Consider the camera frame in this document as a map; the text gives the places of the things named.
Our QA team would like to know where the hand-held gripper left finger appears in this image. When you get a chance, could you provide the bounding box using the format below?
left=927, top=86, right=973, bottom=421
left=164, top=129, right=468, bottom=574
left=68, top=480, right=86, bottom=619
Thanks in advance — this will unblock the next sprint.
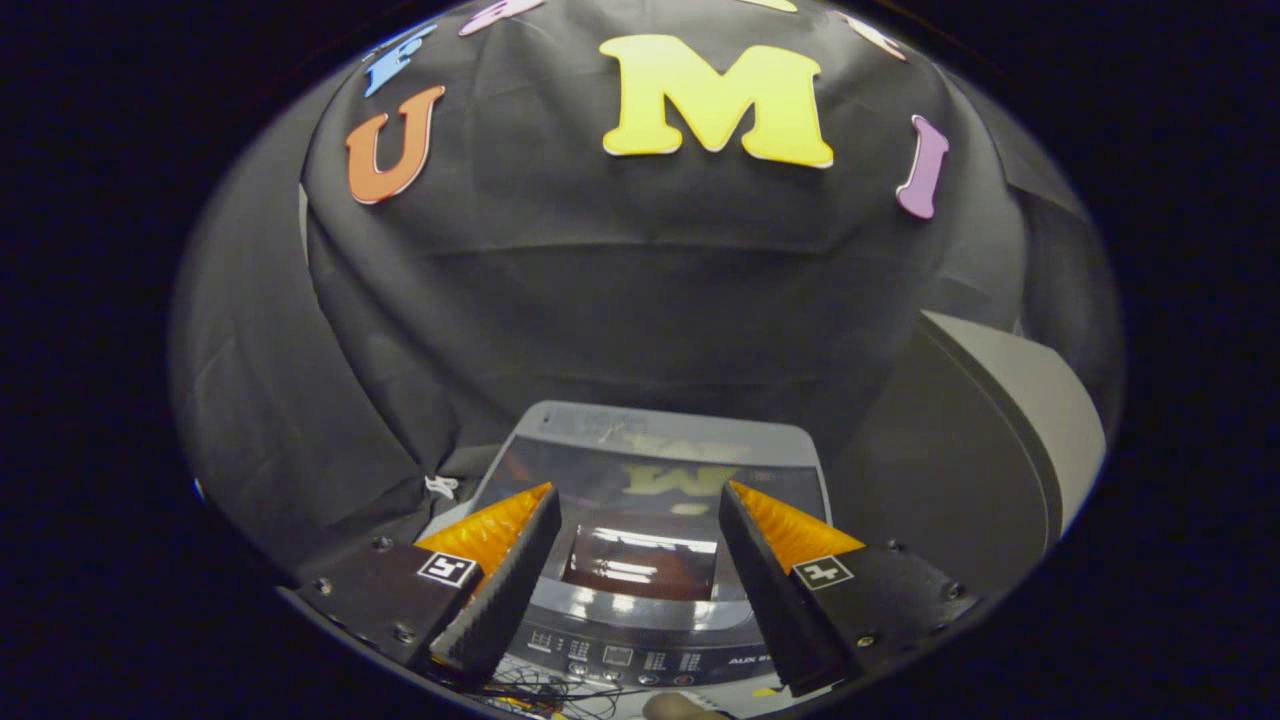
left=295, top=481, right=564, bottom=683

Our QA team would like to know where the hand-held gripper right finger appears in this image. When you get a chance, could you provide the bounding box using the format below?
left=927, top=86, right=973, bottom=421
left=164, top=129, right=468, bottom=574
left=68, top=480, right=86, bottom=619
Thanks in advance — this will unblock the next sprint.
left=717, top=480, right=983, bottom=699

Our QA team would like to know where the grey washing machine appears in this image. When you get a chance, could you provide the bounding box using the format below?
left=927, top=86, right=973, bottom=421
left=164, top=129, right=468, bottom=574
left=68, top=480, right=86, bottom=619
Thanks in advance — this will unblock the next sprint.
left=415, top=400, right=837, bottom=693

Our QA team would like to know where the beige cabinet with dark top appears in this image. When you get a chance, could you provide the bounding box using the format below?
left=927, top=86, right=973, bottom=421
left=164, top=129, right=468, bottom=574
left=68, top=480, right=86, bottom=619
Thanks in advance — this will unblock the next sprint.
left=832, top=310, right=1111, bottom=593

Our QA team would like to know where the thin black cable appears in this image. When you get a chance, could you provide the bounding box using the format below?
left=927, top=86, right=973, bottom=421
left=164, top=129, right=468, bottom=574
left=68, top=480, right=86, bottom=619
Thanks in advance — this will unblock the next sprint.
left=440, top=668, right=653, bottom=717

